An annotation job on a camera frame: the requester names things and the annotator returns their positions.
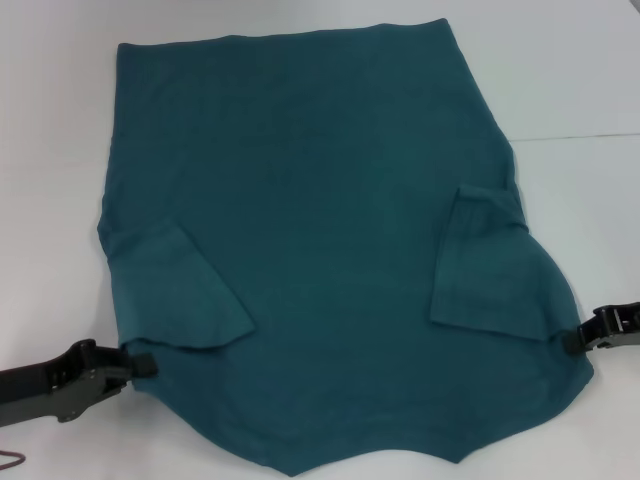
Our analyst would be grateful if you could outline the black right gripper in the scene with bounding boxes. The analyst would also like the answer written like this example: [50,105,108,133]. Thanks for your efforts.
[563,299,640,356]

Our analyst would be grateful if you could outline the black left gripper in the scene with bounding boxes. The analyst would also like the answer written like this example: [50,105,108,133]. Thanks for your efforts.
[0,339,159,429]

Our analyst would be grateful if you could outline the teal blue shirt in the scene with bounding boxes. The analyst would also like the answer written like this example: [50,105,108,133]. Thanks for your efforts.
[97,18,596,479]

